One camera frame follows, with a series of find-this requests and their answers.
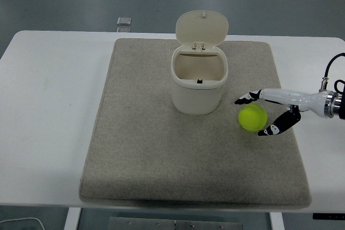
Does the grey-beige fabric mat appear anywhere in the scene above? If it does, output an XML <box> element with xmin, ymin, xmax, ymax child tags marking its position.
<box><xmin>78</xmin><ymin>38</ymin><xmax>313</xmax><ymax>206</ymax></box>

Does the yellow-green tennis ball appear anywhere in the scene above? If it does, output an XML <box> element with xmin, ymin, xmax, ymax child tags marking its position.
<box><xmin>238</xmin><ymin>103</ymin><xmax>268</xmax><ymax>133</ymax></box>

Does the black table control panel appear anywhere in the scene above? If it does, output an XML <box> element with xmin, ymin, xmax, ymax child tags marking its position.
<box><xmin>312</xmin><ymin>213</ymin><xmax>345</xmax><ymax>220</ymax></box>

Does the white cable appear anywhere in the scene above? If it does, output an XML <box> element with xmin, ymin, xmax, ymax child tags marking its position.
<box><xmin>0</xmin><ymin>217</ymin><xmax>45</xmax><ymax>230</ymax></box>

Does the grey metal plate with screws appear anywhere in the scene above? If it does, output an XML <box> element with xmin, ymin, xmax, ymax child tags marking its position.
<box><xmin>108</xmin><ymin>216</ymin><xmax>244</xmax><ymax>230</ymax></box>

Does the cream plastic bin with lid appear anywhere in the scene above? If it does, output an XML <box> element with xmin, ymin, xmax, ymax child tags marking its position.
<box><xmin>170</xmin><ymin>10</ymin><xmax>230</xmax><ymax>116</ymax></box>

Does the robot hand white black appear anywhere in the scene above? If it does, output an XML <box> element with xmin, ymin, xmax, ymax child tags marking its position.
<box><xmin>233</xmin><ymin>88</ymin><xmax>330</xmax><ymax>137</ymax></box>

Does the white table leg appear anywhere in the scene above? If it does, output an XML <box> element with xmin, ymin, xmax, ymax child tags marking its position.
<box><xmin>64</xmin><ymin>207</ymin><xmax>82</xmax><ymax>230</ymax></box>
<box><xmin>269</xmin><ymin>212</ymin><xmax>284</xmax><ymax>230</ymax></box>

